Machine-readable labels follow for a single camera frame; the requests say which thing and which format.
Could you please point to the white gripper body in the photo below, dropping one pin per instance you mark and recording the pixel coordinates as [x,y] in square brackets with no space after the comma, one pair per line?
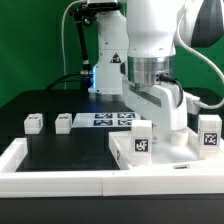
[159,103]

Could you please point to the white square tabletop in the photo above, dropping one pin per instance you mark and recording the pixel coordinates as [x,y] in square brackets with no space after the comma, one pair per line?
[174,150]

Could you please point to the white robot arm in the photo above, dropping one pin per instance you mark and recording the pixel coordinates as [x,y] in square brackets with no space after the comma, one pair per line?
[137,47]

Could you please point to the white sheet with fiducial markers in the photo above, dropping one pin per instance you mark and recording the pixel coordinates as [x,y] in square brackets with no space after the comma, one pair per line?
[109,119]

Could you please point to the white U-shaped obstacle fence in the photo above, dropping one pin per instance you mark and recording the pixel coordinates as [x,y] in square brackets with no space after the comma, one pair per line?
[202,177]

